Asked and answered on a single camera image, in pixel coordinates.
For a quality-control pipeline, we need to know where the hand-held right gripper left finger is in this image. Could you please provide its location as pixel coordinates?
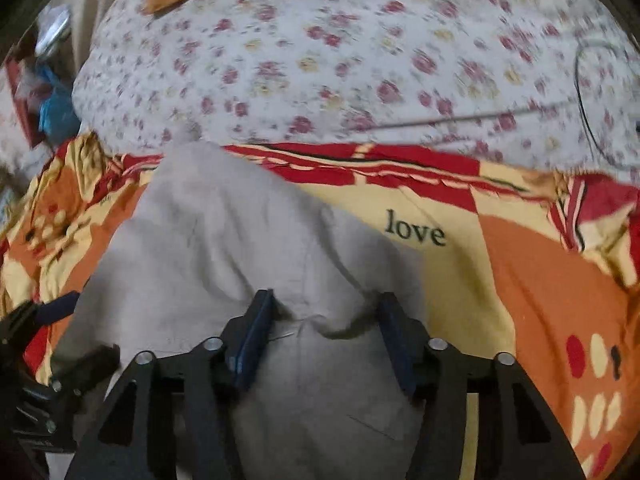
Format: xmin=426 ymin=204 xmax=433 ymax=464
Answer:
xmin=65 ymin=288 xmax=276 ymax=480

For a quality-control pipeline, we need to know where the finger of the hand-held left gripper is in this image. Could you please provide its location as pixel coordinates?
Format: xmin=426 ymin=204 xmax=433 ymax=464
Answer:
xmin=31 ymin=290 xmax=82 ymax=327
xmin=49 ymin=343 xmax=122 ymax=395

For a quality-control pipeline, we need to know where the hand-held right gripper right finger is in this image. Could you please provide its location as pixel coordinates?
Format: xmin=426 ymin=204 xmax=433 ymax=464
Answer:
xmin=377 ymin=291 xmax=586 ymax=480

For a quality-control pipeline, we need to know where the grey hooded garment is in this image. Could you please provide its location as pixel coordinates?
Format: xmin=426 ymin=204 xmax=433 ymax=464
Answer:
xmin=50 ymin=124 xmax=432 ymax=480

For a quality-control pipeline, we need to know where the red orange printed blanket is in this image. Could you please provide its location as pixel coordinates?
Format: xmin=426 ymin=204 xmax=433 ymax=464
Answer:
xmin=0 ymin=131 xmax=640 ymax=480

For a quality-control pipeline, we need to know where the blue plastic bag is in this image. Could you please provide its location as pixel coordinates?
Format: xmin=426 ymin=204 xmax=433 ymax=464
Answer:
xmin=36 ymin=66 xmax=82 ymax=137

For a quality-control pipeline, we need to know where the red-brown bedside table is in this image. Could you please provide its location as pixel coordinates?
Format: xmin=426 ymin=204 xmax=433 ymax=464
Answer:
xmin=4 ymin=52 xmax=57 ymax=150

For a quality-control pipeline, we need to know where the white round object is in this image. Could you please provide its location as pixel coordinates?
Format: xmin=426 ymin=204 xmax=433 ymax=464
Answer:
xmin=34 ymin=4 xmax=74 ymax=57

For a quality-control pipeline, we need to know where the white floral quilt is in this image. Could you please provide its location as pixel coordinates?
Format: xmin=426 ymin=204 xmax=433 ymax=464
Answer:
xmin=71 ymin=0 xmax=640 ymax=183

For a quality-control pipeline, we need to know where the beige curtain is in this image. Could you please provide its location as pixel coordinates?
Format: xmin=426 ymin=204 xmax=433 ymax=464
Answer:
xmin=54 ymin=0 xmax=153 ymax=78

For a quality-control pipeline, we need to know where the thin black cable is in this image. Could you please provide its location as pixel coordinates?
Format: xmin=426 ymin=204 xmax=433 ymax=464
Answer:
xmin=370 ymin=41 xmax=640 ymax=172

